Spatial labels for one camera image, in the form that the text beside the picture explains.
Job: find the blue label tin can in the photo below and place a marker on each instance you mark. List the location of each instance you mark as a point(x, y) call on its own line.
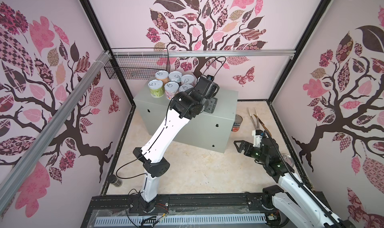
point(289, 160)

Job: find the orange label can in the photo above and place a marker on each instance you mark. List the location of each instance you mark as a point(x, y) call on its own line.
point(163, 76)

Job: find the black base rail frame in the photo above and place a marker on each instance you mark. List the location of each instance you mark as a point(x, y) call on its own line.
point(187, 204)

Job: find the red tomato can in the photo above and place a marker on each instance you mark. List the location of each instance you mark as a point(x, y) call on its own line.
point(237, 123)

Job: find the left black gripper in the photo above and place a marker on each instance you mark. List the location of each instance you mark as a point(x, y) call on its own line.
point(210, 102)

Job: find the teal label coconut can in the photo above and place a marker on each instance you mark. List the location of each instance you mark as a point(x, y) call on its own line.
point(175, 76)

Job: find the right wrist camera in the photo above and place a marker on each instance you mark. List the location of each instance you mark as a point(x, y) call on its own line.
point(257, 138)

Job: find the grey metal cabinet box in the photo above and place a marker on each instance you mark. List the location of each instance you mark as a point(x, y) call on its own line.
point(210, 131)

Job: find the wooden handled knife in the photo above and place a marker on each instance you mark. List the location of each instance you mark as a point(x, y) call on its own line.
point(259, 121)

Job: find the pink label can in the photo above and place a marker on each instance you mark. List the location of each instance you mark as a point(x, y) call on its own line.
point(171, 89)
point(188, 79)

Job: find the small dark jar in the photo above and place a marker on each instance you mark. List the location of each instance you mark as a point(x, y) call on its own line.
point(114, 180)

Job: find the metal tongs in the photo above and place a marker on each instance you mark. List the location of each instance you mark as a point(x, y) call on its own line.
point(254, 119)

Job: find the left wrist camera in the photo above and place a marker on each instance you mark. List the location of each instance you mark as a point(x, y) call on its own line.
point(210, 77)

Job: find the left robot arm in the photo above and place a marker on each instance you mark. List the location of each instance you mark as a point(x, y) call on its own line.
point(183, 107)

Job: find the black wire mesh basket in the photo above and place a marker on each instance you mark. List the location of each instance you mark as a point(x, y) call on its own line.
point(137, 63)

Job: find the aluminium rail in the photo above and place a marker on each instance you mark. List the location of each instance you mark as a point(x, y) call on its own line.
point(212, 53)
point(23, 168)

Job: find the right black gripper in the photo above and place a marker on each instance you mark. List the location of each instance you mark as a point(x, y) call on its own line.
point(242, 147)

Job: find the green label can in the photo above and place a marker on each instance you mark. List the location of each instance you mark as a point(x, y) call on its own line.
point(156, 88)

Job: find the back aluminium rail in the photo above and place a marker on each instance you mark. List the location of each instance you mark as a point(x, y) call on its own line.
point(212, 53)

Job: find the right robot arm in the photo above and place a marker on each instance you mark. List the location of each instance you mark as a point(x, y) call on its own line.
point(290, 195)

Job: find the white slotted cable duct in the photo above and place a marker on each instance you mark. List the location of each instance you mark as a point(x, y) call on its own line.
point(178, 220)

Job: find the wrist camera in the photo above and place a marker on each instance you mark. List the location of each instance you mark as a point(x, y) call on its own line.
point(257, 138)
point(210, 77)

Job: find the left aluminium rail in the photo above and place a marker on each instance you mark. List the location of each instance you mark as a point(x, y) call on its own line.
point(23, 168)

